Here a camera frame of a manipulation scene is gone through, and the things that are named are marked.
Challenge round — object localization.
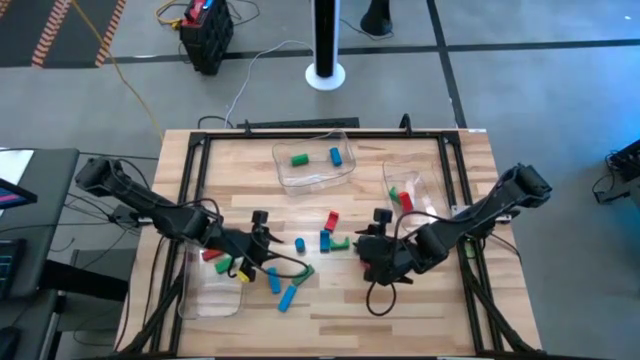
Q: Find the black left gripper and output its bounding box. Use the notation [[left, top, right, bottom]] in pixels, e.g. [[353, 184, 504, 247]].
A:
[[219, 209, 285, 284]]

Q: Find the light blue long block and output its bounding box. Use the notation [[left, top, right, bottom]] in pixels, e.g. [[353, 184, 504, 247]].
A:
[[277, 284, 299, 314]]

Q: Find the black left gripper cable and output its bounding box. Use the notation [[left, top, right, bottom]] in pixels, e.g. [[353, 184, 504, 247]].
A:
[[199, 198, 310, 281]]

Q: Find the black power strip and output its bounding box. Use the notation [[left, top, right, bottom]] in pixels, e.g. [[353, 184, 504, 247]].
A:
[[236, 116, 361, 131]]

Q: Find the black keypad device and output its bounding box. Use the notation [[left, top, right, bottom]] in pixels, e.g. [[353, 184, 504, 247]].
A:
[[0, 238, 27, 301]]

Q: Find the green long block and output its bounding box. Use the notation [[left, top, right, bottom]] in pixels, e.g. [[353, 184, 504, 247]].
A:
[[291, 263, 317, 288]]

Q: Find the white floor cable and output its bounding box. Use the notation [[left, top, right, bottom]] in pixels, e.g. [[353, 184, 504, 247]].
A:
[[223, 39, 315, 129]]

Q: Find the black side desk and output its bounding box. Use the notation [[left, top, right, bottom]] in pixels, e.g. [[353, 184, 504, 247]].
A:
[[0, 147, 81, 360]]

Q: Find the black pole white base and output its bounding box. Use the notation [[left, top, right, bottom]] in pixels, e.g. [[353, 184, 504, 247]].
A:
[[304, 0, 347, 92]]

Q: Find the white paper sheet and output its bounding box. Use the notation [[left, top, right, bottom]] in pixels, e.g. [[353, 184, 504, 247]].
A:
[[0, 148, 35, 187]]

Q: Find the red and blue device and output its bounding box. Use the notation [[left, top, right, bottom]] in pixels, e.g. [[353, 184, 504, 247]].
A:
[[183, 0, 216, 25]]

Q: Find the black orange striped mat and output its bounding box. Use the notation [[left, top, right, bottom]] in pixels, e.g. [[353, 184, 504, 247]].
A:
[[0, 0, 127, 69]]

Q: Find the yellow floor cable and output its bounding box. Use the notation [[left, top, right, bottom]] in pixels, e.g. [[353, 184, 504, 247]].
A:
[[69, 0, 184, 142]]

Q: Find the black plastic crate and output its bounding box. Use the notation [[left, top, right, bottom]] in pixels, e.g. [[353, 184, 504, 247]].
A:
[[178, 0, 235, 77]]

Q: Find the black metal table frame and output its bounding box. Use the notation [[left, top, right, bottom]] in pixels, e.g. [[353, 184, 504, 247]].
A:
[[117, 113, 541, 359]]

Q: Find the tablet screen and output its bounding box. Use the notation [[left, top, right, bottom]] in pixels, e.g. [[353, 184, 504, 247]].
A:
[[0, 177, 39, 211]]

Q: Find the black cone stand base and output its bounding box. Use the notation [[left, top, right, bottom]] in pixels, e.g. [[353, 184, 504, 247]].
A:
[[359, 0, 394, 37]]

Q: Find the black equipment with cables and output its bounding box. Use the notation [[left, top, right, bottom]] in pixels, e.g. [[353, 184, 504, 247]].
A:
[[592, 138, 640, 206]]

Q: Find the clear plastic bin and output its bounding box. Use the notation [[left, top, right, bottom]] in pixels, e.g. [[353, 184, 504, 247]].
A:
[[381, 158, 447, 234], [271, 128, 357, 197], [178, 234, 247, 320]]

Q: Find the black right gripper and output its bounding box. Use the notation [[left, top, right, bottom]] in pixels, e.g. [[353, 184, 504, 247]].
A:
[[354, 208, 421, 287]]

